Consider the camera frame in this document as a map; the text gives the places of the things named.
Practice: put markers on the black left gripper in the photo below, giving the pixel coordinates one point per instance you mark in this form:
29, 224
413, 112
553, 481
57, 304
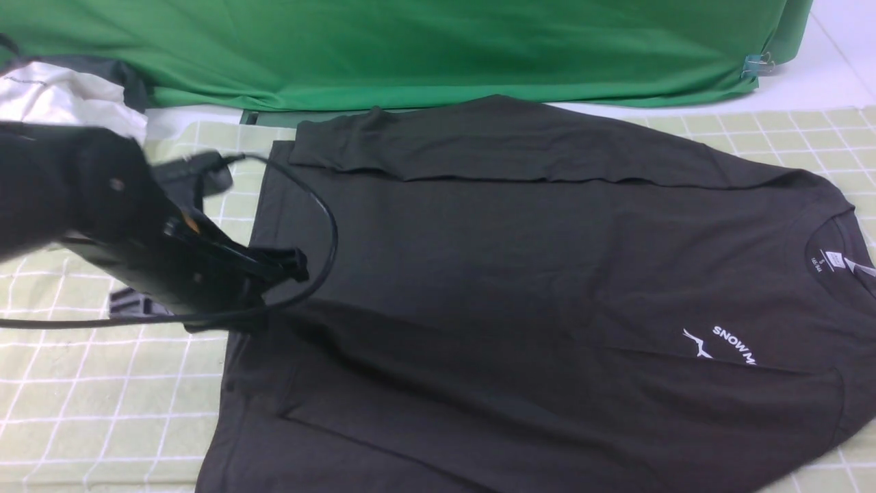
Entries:
184, 269

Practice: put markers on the dark gray long-sleeved shirt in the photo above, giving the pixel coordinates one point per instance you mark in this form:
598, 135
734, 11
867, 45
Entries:
528, 299

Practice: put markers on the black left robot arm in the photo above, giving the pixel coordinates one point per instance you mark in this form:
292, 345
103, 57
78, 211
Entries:
93, 192

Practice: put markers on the crumpled white shirt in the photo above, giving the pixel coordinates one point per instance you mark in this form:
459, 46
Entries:
42, 93

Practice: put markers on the green backdrop cloth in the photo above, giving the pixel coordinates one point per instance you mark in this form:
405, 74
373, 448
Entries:
353, 55

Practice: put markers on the light green checkered tablecloth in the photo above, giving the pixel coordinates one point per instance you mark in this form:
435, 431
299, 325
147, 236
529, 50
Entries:
133, 409

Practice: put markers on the dark gray garment behind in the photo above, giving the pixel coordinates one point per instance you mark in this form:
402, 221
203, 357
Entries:
135, 93

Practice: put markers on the teal binder clip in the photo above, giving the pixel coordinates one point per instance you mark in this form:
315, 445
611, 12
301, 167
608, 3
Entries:
756, 65

